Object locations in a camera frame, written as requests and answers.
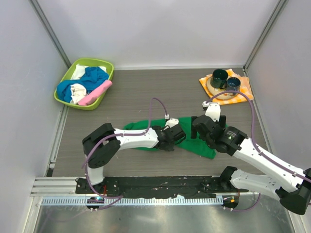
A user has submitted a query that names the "green t shirt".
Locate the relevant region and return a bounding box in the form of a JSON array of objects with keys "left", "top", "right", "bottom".
[{"left": 123, "top": 116, "right": 216, "bottom": 159}]

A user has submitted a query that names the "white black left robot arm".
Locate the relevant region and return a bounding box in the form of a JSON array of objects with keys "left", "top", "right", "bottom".
[{"left": 82, "top": 122, "right": 186, "bottom": 194}]

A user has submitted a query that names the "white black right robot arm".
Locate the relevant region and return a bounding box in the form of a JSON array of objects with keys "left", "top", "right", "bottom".
[{"left": 191, "top": 115, "right": 311, "bottom": 215}]

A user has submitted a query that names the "beige ceramic plate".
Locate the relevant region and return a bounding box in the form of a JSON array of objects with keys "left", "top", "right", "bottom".
[{"left": 205, "top": 75, "right": 241, "bottom": 100}]

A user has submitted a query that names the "dark blue mug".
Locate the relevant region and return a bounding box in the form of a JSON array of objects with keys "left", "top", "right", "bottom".
[{"left": 226, "top": 77, "right": 241, "bottom": 91}]

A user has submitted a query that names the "orange checkered cloth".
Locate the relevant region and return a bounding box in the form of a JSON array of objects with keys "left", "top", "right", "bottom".
[{"left": 198, "top": 68, "right": 254, "bottom": 106}]

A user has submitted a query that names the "dark green mug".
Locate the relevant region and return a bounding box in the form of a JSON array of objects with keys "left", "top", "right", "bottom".
[{"left": 210, "top": 69, "right": 229, "bottom": 89}]

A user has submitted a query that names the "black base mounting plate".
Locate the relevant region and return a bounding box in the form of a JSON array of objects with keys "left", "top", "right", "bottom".
[{"left": 75, "top": 175, "right": 250, "bottom": 200}]

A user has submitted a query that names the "pink t shirt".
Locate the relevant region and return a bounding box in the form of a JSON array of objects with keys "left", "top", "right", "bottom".
[{"left": 78, "top": 80, "right": 112, "bottom": 106}]

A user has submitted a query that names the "blue t shirt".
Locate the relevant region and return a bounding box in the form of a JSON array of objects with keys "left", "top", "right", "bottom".
[{"left": 56, "top": 65, "right": 109, "bottom": 104}]

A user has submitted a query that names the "white t shirt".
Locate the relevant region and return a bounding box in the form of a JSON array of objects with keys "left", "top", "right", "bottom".
[{"left": 70, "top": 83, "right": 87, "bottom": 104}]

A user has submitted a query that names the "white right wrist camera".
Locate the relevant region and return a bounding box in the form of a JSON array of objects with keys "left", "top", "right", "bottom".
[{"left": 202, "top": 102, "right": 221, "bottom": 122}]

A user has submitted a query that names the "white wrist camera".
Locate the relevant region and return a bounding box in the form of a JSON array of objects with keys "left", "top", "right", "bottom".
[
  {"left": 202, "top": 102, "right": 221, "bottom": 122},
  {"left": 164, "top": 114, "right": 179, "bottom": 128}
]

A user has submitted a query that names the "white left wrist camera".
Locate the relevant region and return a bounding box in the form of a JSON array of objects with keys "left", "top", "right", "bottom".
[{"left": 164, "top": 114, "right": 179, "bottom": 128}]

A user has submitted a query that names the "white slotted cable duct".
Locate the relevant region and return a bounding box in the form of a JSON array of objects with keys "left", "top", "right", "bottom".
[{"left": 41, "top": 196, "right": 223, "bottom": 206}]

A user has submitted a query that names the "aluminium frame rail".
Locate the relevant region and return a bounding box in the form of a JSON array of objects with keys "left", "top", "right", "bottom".
[{"left": 30, "top": 177, "right": 77, "bottom": 197}]

